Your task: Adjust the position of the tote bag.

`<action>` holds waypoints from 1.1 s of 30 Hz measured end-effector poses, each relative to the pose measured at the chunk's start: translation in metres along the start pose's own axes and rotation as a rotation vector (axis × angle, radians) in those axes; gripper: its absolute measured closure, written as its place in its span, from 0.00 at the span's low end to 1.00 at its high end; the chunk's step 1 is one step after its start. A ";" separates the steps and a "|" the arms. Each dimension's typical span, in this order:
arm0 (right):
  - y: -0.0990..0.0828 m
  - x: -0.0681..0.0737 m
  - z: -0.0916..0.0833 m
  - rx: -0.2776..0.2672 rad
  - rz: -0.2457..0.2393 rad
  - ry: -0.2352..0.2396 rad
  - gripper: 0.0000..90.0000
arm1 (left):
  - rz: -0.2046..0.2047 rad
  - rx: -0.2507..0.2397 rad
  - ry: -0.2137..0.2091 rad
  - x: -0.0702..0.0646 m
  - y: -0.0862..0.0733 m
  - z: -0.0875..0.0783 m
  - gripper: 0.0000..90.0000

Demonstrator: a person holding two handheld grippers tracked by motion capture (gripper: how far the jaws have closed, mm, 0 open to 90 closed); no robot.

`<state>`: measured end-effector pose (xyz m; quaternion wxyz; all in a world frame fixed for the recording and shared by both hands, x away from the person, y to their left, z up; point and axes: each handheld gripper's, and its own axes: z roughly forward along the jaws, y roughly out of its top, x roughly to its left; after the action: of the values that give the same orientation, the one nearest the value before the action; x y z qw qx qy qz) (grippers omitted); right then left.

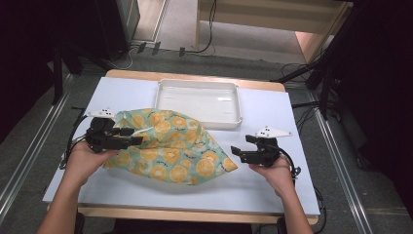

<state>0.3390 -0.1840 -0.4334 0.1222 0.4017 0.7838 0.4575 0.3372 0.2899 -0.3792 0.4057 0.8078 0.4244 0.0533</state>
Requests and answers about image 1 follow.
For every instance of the white plastic tray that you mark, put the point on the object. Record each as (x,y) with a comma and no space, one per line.
(198,104)

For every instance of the black tripod stand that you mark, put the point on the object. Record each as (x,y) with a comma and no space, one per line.
(319,68)

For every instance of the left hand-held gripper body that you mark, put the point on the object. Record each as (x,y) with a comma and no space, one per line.
(104,141)

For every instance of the light wooden desk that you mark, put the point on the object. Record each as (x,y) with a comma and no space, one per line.
(259,19)

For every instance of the metal floor rail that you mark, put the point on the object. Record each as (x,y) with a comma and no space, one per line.
(35,136)
(341,172)

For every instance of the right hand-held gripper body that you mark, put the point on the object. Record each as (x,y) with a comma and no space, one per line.
(264,152)

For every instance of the person's left hand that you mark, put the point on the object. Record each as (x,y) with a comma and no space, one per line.
(82,164)

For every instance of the person's right hand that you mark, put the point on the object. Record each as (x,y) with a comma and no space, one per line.
(277,175)

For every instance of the orange print cloth bag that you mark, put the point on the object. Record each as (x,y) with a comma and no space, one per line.
(175,152)

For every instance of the black cabinet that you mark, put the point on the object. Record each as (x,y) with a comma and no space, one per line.
(107,26)

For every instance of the black metal stand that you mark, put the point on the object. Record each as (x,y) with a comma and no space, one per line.
(58,74)

